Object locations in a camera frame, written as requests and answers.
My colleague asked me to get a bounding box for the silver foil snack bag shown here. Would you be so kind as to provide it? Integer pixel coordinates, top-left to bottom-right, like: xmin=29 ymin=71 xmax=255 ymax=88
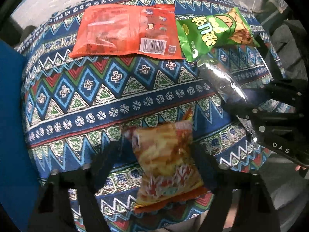
xmin=197 ymin=55 xmax=258 ymax=147

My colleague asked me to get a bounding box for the orange yellow crisps bag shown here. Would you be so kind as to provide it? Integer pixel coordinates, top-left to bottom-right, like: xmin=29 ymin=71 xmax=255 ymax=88
xmin=122 ymin=109 xmax=207 ymax=214

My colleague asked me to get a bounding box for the green chips bag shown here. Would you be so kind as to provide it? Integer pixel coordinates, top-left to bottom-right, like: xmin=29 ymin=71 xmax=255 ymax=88
xmin=177 ymin=7 xmax=259 ymax=62

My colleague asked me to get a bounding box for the orange noodle snack bag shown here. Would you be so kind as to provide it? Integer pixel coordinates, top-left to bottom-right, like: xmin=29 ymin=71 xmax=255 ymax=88
xmin=70 ymin=4 xmax=182 ymax=60

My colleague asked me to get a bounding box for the right hand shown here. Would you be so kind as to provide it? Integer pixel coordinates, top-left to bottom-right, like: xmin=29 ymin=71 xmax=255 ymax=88
xmin=295 ymin=165 xmax=307 ymax=171

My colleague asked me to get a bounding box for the grey blanket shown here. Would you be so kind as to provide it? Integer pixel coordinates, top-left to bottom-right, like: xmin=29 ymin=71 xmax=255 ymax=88
xmin=271 ymin=19 xmax=308 ymax=81

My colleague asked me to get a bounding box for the blue patterned tablecloth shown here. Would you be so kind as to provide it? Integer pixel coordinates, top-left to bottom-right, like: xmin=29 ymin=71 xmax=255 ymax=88
xmin=17 ymin=0 xmax=294 ymax=232

